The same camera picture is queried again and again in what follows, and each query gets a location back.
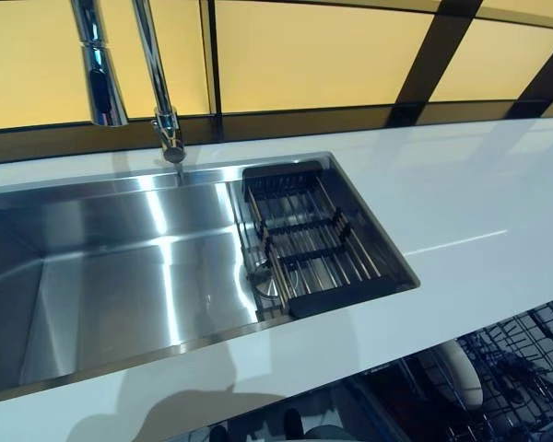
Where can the cream round plate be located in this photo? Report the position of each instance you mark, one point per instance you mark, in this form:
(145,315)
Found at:
(456,373)

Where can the black steel roll-up drying rack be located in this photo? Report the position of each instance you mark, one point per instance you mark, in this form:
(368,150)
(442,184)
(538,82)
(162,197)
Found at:
(267,179)

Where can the steel sink drain strainer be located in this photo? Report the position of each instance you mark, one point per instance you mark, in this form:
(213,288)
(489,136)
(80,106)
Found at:
(265,287)

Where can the dark framed yellow window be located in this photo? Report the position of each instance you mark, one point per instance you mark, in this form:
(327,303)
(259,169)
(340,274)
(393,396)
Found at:
(304,60)

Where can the stainless steel sink basin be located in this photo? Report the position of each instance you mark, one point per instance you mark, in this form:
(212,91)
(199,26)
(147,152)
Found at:
(120,276)

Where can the chrome kitchen faucet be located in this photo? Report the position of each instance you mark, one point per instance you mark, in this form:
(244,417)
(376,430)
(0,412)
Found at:
(159,69)

